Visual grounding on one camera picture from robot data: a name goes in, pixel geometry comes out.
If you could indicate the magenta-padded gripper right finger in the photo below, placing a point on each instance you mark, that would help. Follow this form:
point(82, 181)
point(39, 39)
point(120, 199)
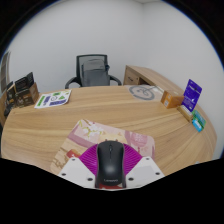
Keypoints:
point(141, 170)

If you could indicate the white sheet with coloured print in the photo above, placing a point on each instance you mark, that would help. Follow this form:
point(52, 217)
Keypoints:
point(53, 99)

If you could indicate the green and blue box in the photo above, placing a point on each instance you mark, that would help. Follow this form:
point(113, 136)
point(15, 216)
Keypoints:
point(199, 121)

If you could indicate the black computer mouse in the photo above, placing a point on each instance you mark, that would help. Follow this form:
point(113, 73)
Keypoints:
point(110, 163)

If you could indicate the pink printed mouse pad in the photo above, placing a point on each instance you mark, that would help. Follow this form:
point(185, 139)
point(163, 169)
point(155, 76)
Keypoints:
point(86, 133)

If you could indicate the small brown printed box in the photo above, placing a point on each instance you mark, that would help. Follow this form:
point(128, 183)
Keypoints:
point(10, 98)

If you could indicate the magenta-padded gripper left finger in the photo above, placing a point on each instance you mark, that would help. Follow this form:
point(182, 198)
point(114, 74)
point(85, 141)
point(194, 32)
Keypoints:
point(78, 171)

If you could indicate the purple standing card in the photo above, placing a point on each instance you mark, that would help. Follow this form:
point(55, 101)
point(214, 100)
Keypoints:
point(192, 95)

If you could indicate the grey mesh office chair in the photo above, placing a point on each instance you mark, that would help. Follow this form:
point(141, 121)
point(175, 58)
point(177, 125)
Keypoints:
point(95, 73)

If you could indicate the large brown printed box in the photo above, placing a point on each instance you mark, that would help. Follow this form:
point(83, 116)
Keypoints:
point(27, 91)

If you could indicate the small orange box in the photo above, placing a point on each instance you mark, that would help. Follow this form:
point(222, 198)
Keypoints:
point(171, 99)

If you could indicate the wooden side desk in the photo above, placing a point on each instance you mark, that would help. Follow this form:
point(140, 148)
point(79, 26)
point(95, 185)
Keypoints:
point(146, 75)

